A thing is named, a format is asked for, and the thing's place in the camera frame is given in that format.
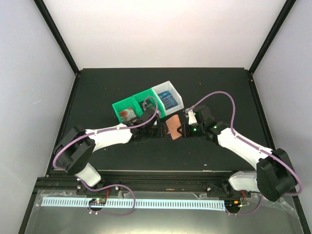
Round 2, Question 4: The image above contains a pink leather card holder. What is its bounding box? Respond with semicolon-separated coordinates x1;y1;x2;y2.
165;115;181;140

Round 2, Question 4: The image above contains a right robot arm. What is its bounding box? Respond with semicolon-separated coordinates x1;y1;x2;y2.
177;105;298;201

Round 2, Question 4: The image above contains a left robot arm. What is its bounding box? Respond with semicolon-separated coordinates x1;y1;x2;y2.
53;109;168;195

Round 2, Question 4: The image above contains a black credit card stack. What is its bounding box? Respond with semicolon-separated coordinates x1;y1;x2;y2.
139;98;156;112

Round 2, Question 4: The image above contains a blue credit card stack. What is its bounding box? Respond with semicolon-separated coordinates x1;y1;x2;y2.
158;90;178;110

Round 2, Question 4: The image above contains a white bin with blue cards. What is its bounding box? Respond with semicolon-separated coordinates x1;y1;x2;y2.
152;81;184;117

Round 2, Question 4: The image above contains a green bin with black cards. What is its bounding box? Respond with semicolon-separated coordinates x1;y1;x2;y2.
132;88;165;118

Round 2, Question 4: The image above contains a red credit card stack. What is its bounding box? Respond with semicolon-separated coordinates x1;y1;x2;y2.
118;107;136;122

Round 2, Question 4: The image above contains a green bin with red cards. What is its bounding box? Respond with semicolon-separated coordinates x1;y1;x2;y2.
112;97;143;123

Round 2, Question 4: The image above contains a right circuit board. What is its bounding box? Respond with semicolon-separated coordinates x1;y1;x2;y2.
224;200;243;209

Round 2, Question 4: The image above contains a circuit board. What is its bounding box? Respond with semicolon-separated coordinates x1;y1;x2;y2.
224;200;243;209
88;198;107;207

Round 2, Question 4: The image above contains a left circuit board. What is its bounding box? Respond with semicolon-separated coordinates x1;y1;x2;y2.
88;198;107;207

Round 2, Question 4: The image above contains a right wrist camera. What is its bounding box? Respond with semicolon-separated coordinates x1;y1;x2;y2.
185;108;197;125

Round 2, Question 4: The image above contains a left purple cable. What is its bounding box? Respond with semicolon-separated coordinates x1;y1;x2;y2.
53;95;159;216

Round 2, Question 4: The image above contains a purple cable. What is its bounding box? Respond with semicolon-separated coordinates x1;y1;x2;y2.
53;95;159;216
185;91;304;217

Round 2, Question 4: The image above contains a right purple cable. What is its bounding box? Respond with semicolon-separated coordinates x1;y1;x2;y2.
185;91;304;217

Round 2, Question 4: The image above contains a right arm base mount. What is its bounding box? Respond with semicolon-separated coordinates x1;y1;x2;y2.
205;180;244;198

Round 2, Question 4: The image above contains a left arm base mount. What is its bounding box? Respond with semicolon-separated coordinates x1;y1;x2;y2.
76;179;123;197

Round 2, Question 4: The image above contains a white slotted cable duct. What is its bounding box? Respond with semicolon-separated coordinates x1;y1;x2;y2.
41;197;226;211

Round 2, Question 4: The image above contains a right black frame post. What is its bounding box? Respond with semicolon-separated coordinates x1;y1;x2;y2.
248;0;297;74

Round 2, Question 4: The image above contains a black frame post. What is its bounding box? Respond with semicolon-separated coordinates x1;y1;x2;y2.
33;0;80;76
248;0;297;74

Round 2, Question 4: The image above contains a left black frame post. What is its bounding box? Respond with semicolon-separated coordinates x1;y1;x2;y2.
33;0;80;76

